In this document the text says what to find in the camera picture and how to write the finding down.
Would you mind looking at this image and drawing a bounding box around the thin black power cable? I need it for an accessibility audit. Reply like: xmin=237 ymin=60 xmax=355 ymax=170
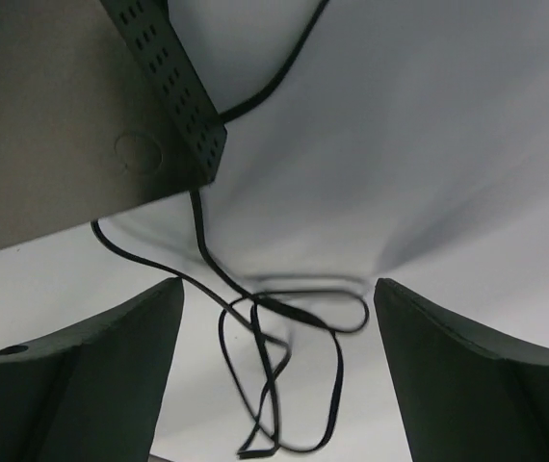
xmin=91 ymin=0 xmax=370 ymax=460

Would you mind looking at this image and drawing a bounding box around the small black network switch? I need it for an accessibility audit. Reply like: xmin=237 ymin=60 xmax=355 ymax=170
xmin=0 ymin=0 xmax=227 ymax=250

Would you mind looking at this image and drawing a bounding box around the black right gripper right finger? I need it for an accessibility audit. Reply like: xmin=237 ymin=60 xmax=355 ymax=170
xmin=374 ymin=278 xmax=549 ymax=461

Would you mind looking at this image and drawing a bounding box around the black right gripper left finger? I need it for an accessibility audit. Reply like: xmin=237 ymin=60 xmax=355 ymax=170
xmin=0 ymin=278 xmax=184 ymax=461

